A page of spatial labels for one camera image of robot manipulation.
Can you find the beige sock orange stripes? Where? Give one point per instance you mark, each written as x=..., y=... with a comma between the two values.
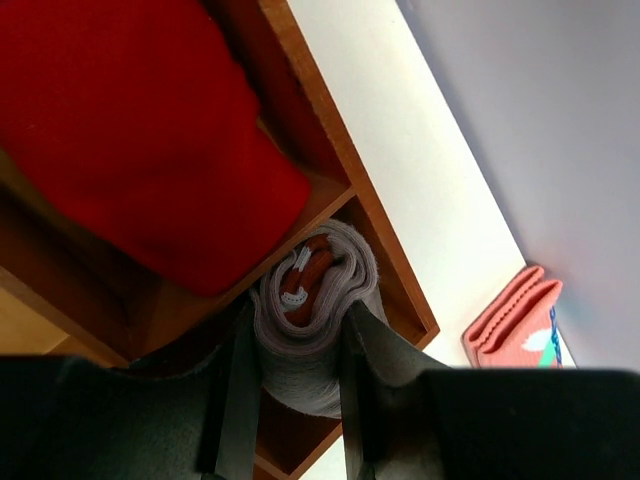
x=299, y=307

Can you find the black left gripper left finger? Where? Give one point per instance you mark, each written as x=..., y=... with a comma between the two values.
x=188, y=411

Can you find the pink patterned sock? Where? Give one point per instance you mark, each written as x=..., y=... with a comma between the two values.
x=519, y=328

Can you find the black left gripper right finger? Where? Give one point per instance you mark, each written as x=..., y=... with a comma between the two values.
x=475, y=425

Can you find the red sock with bear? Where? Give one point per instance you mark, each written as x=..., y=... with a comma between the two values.
x=133, y=120

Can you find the orange wooden compartment tray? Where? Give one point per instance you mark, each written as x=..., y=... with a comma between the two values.
x=116, y=311

